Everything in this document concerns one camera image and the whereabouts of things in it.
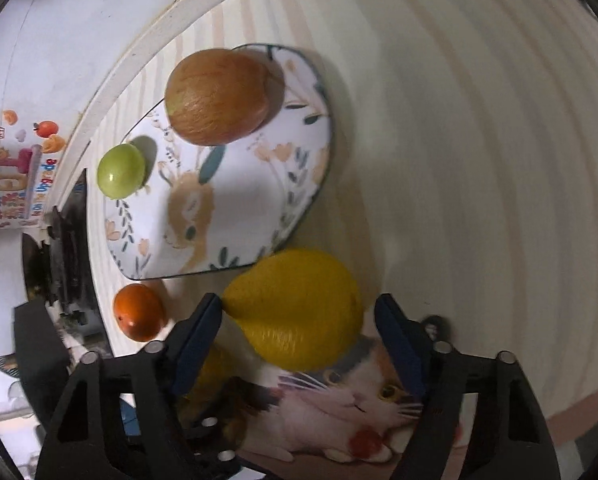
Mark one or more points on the striped mat with cat print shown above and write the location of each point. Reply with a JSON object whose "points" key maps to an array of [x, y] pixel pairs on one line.
{"points": [[454, 160]]}

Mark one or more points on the rabbit print oval plate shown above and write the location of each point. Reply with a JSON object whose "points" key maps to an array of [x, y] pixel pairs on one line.
{"points": [[259, 185]]}

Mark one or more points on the orange tangerine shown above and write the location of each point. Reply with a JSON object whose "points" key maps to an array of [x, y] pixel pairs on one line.
{"points": [[139, 312]]}

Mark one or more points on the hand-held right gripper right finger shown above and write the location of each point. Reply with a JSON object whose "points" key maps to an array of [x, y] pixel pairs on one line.
{"points": [[399, 345]]}

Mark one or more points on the black gas stove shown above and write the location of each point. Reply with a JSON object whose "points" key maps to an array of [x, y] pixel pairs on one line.
{"points": [[69, 260]]}

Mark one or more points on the large yellow lemon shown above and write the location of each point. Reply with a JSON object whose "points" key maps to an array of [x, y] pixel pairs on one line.
{"points": [[294, 310]]}

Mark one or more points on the red cherry tomato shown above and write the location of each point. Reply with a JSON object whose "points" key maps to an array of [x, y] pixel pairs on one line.
{"points": [[366, 442]]}

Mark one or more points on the brown round fruit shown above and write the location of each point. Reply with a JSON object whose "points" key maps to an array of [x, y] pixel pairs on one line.
{"points": [[219, 97]]}

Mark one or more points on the colourful wall sticker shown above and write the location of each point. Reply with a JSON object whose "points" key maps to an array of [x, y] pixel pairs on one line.
{"points": [[19, 180]]}

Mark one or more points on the small green apple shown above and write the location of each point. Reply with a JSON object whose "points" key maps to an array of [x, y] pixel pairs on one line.
{"points": [[121, 170]]}

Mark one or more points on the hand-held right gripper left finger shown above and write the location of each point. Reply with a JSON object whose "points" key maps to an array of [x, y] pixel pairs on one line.
{"points": [[199, 350]]}

